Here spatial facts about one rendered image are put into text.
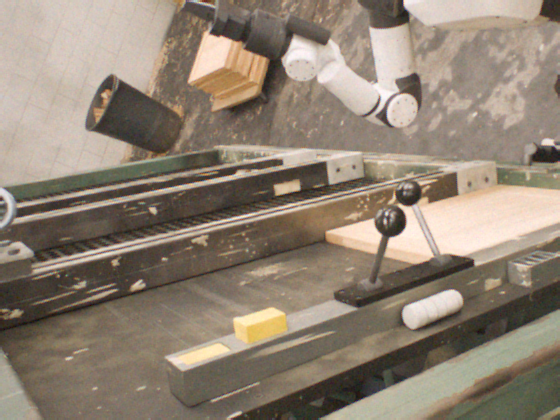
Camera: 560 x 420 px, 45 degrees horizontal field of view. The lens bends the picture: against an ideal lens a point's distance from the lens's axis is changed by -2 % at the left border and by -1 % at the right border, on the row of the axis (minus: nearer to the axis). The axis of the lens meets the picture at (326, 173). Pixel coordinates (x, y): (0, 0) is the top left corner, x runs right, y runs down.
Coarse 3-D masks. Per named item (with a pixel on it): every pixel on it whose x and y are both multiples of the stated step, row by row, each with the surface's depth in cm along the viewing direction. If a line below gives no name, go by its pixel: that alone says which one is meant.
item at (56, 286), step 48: (384, 192) 136; (432, 192) 143; (144, 240) 113; (192, 240) 113; (240, 240) 118; (288, 240) 124; (0, 288) 96; (48, 288) 100; (96, 288) 104; (144, 288) 109
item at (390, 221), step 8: (384, 208) 77; (392, 208) 77; (400, 208) 77; (376, 216) 77; (384, 216) 76; (392, 216) 76; (400, 216) 76; (376, 224) 77; (384, 224) 76; (392, 224) 76; (400, 224) 76; (384, 232) 77; (392, 232) 76; (400, 232) 77; (384, 240) 79; (384, 248) 79; (376, 256) 80; (376, 264) 81; (376, 272) 81; (368, 280) 83; (376, 280) 83; (360, 288) 83; (368, 288) 82; (376, 288) 83
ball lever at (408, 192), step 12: (408, 180) 92; (396, 192) 92; (408, 192) 91; (420, 192) 92; (408, 204) 92; (420, 216) 91; (432, 240) 90; (432, 252) 90; (432, 264) 90; (444, 264) 89
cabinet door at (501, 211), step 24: (480, 192) 148; (504, 192) 146; (528, 192) 142; (552, 192) 140; (408, 216) 133; (432, 216) 132; (456, 216) 130; (480, 216) 127; (504, 216) 125; (528, 216) 123; (552, 216) 121; (336, 240) 125; (360, 240) 119; (408, 240) 115; (456, 240) 113; (480, 240) 111; (504, 240) 109
